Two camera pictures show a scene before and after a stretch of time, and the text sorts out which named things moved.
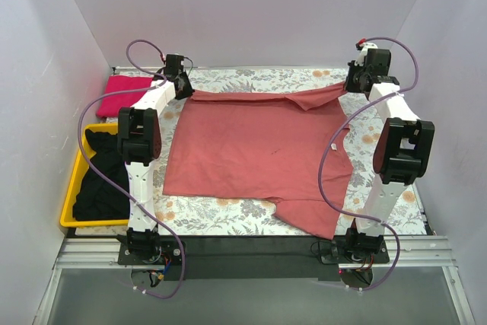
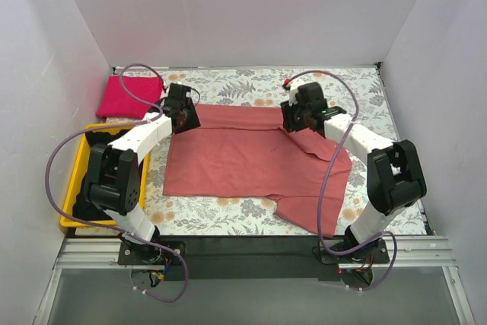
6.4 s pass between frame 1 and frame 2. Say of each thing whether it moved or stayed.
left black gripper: moved
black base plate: stayed
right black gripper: moved
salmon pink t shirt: stayed
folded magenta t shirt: stayed
